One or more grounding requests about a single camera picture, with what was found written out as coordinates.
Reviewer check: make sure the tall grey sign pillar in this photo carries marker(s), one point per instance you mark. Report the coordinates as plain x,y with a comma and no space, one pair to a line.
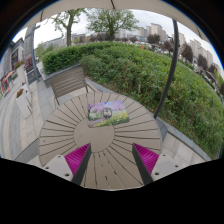
28,46

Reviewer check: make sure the far apartment buildings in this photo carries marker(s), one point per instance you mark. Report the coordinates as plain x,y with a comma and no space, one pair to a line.
155,29

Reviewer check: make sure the large white flower planter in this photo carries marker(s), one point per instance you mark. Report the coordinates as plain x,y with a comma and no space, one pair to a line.
24,105

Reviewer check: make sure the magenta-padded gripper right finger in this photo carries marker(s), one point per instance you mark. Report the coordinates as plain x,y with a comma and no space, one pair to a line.
146,160

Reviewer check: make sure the round-crowned tree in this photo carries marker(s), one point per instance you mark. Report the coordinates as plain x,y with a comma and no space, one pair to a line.
111,21

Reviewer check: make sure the thin-crowned tree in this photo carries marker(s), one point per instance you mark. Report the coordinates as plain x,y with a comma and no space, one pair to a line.
69,33

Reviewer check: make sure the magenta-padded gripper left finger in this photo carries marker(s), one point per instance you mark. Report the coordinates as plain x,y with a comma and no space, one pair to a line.
75,160

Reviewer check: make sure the beige parasol canopy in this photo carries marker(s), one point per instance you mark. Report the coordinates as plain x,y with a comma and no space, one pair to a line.
100,3

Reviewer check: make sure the grey slatted outdoor chair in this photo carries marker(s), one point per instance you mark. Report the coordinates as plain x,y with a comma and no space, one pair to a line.
68,81

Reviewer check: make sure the small white flower planter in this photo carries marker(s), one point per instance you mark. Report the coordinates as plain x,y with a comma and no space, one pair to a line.
20,71

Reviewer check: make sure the flower landscape print mouse pad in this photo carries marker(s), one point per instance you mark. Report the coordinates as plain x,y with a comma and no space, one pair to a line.
118,117

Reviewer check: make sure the dark curved parasol pole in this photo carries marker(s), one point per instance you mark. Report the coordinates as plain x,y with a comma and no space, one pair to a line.
173,60

